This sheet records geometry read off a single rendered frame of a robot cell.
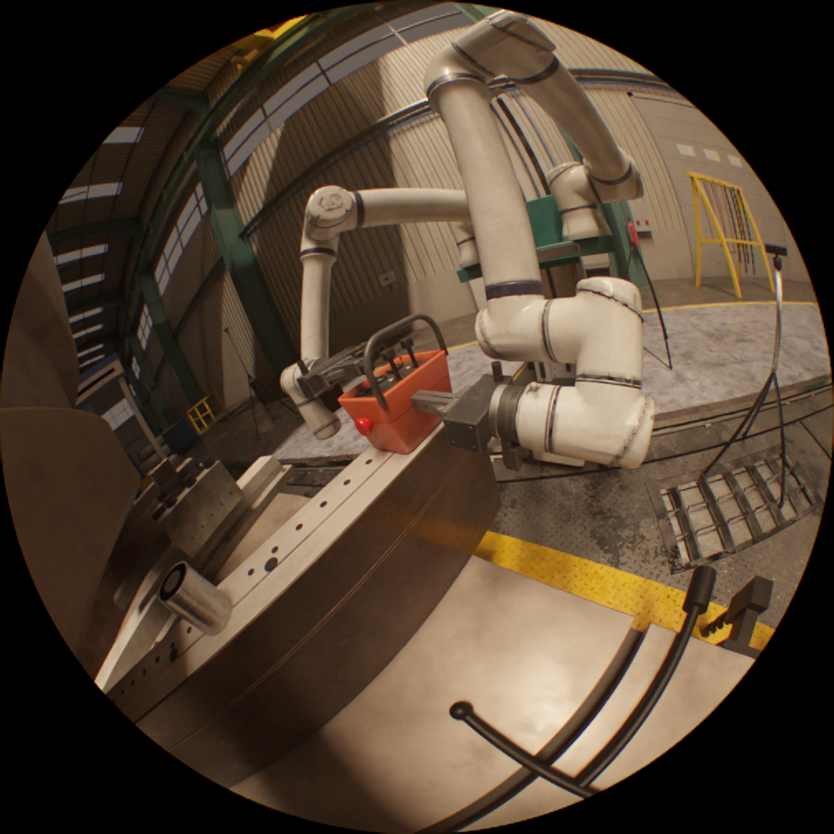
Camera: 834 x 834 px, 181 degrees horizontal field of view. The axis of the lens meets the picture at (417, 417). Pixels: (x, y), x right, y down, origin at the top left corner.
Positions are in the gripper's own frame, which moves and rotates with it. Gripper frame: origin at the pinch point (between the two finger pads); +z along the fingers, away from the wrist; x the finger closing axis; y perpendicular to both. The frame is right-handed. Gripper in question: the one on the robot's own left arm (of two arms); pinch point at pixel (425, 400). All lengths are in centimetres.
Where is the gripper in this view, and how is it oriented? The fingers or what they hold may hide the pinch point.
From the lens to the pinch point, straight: 44.1
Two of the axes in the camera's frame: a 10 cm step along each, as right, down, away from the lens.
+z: -7.6, -1.4, 6.3
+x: -5.9, 5.5, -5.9
